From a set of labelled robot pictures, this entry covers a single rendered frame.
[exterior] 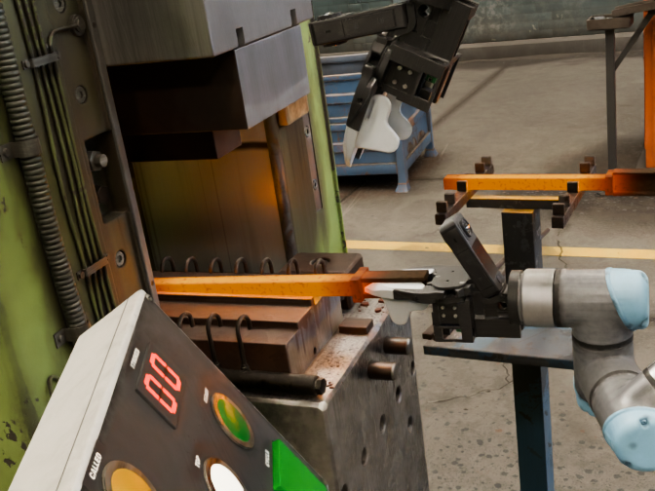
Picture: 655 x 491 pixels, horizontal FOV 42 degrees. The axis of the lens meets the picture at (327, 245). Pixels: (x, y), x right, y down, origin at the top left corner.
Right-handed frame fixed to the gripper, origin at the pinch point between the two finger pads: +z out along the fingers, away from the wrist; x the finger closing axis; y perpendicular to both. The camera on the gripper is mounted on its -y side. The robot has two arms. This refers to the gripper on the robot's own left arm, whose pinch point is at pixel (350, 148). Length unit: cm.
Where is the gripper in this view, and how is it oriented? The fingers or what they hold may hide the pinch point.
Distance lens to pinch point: 97.2
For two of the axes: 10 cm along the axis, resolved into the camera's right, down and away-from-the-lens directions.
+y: 8.8, 4.3, -1.8
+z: -3.0, 8.2, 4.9
